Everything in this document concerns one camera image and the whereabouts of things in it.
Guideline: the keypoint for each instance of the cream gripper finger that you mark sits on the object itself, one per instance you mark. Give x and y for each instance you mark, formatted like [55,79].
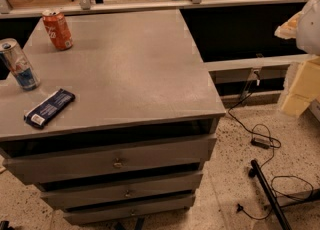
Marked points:
[301,88]
[289,29]

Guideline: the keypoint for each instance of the silver blue red bull can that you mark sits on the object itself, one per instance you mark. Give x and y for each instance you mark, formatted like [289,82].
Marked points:
[18,64]

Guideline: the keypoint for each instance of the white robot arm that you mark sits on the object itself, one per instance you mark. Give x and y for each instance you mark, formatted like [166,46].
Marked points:
[309,30]

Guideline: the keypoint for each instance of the middle grey drawer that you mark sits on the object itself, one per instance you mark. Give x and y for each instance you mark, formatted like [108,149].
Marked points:
[122,190]

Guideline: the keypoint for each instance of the orange coke can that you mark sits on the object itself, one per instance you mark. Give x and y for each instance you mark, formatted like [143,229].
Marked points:
[57,29]

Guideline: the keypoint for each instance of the dark blue rxbar wrapper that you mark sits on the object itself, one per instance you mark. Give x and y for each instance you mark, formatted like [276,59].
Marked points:
[48,109]

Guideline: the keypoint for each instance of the bottom grey drawer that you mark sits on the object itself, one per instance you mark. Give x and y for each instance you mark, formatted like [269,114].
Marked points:
[130,209]

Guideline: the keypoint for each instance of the grey drawer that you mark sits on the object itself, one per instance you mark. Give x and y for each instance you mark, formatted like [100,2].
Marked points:
[122,190]
[96,161]
[130,209]

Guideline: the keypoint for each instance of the black stand leg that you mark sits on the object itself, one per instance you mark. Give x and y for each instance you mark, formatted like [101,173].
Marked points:
[256,171]

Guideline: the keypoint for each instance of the grey drawer cabinet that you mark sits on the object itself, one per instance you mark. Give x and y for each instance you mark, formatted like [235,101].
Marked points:
[136,77]

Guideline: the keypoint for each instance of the black power adapter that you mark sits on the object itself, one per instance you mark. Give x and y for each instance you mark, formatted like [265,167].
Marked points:
[260,143]

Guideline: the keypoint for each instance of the top grey drawer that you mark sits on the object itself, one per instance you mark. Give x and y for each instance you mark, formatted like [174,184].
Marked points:
[96,161]

